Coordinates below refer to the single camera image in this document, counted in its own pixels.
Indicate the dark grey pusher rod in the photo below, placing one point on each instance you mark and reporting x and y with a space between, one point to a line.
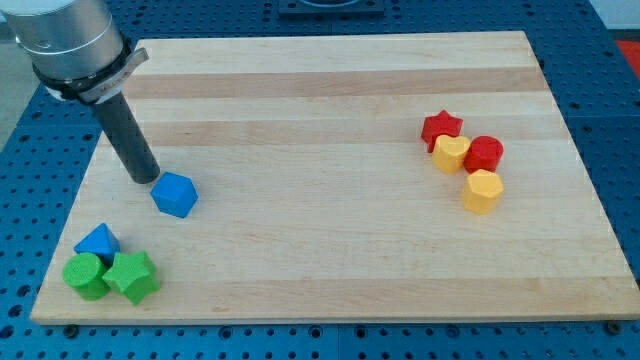
124 134

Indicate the black wrist flange ring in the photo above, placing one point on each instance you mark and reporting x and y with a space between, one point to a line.
98 86

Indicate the blue cube block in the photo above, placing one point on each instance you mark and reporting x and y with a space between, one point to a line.
174 194

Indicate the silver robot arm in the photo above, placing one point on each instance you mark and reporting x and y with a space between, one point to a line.
78 53

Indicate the blue triangle block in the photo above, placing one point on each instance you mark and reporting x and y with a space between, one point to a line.
101 242

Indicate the green star block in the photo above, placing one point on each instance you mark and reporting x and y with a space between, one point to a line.
132 275

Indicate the green cylinder block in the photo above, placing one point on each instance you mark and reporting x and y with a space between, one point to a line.
84 274

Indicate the dark mounting plate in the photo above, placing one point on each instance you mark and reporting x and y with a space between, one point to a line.
290 8

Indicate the light wooden board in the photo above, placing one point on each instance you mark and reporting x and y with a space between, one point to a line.
318 202

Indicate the red star block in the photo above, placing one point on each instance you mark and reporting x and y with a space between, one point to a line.
442 123

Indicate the yellow heart block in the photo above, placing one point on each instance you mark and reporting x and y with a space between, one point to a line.
450 152

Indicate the red cylinder block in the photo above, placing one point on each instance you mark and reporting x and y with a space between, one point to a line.
484 153

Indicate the yellow hexagon block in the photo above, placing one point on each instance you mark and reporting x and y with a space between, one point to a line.
482 191

